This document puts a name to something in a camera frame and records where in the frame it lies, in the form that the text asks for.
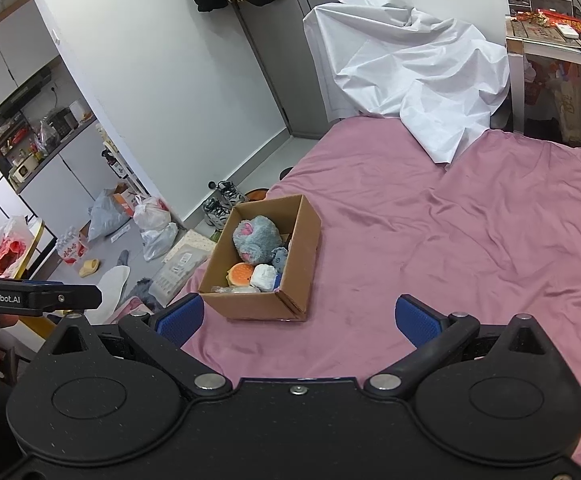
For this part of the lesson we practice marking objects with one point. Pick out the yellow slipper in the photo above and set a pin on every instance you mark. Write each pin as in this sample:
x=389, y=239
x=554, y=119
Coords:
x=89, y=267

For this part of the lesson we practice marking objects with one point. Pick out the grey-blue knit plush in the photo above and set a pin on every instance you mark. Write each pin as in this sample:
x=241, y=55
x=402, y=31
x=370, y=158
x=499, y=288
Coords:
x=280, y=257

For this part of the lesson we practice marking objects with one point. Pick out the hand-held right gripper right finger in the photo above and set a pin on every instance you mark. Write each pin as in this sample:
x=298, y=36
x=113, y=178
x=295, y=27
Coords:
x=413, y=321

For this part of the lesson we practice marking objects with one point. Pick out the grey furry plush pink ears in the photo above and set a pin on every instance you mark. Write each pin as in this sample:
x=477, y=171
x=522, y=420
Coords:
x=258, y=237

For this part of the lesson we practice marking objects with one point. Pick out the grey door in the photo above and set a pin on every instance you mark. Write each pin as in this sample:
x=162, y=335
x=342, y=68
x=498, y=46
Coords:
x=290, y=60

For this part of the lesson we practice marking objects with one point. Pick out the brown cardboard box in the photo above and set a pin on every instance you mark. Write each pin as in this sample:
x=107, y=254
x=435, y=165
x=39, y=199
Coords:
x=300, y=270

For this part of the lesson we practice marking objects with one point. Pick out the grey sneaker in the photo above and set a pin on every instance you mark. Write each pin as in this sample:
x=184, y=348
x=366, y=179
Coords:
x=233, y=192
x=215, y=212

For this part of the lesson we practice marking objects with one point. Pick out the grey plastic bag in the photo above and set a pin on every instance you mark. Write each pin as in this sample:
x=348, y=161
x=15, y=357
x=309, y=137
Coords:
x=105, y=215

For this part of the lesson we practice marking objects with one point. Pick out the red and white plastic bag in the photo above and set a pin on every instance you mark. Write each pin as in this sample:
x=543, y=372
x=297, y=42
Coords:
x=8, y=250

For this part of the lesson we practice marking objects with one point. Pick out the white cover sheet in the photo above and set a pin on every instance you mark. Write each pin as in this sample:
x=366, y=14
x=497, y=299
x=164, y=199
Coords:
x=410, y=65

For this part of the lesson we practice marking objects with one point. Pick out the kitchen cabinet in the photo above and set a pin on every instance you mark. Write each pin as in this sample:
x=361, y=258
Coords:
x=70, y=160

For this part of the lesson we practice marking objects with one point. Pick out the white soft bun toy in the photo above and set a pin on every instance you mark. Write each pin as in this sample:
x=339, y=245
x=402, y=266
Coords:
x=264, y=276

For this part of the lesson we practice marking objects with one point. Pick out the blue tissue pack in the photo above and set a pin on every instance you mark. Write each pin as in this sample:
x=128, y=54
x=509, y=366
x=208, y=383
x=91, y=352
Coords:
x=278, y=281

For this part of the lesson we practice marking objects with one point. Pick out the patterned cream floor cushion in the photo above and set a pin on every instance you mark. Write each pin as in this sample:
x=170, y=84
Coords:
x=190, y=246

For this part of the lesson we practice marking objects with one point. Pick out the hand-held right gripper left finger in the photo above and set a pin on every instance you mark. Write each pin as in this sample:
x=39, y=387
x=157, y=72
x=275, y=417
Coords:
x=180, y=321

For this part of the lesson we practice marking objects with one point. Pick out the burger plush toy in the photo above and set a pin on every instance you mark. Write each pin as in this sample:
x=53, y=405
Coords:
x=240, y=274

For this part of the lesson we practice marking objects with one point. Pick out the white desk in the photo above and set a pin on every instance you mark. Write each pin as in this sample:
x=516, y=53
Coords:
x=555, y=42

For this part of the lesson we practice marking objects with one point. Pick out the beige tote bag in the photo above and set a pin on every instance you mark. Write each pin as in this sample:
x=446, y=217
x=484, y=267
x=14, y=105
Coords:
x=575, y=105

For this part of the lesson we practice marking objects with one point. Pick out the black slipper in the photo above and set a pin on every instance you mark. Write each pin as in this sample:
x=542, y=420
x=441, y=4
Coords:
x=287, y=172

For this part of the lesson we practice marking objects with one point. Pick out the orange and white carton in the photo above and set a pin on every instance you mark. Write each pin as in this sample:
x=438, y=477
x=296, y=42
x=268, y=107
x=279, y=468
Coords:
x=128, y=202

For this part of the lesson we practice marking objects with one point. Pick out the pack of water bottles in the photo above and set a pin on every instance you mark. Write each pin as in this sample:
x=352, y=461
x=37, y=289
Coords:
x=70, y=247

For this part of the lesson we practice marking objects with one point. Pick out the clear plastic bag white filling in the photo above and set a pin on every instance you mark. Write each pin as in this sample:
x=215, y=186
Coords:
x=233, y=289

